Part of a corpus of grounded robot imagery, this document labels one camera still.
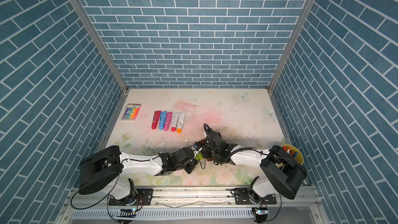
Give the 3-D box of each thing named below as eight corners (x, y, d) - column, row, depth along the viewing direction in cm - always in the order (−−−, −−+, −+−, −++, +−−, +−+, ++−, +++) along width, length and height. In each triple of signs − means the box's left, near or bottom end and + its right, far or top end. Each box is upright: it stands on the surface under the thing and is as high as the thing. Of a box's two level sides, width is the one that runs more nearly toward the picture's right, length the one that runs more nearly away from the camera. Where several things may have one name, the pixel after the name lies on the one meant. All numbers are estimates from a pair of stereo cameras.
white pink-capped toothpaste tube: (170, 131, 98) (169, 130, 97) (173, 113, 108) (173, 111, 106) (176, 131, 98) (175, 130, 97) (178, 113, 108) (178, 111, 106)
